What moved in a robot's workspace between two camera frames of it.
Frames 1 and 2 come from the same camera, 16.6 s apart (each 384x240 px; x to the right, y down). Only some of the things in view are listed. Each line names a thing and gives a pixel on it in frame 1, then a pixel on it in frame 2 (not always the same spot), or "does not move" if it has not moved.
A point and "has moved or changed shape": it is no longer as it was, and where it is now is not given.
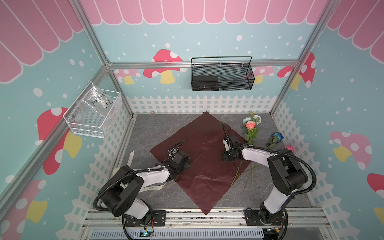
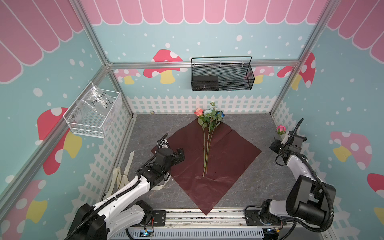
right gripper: (227, 143) -> (283, 144)
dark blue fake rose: (276, 137) -> (218, 116)
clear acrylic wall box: (94, 112) does not move
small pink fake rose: (290, 148) has moved or changed shape
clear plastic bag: (95, 105) does not move
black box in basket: (205, 83) does not move
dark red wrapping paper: (209, 179) does not move
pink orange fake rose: (249, 137) -> (199, 112)
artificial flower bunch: (253, 117) -> (211, 115)
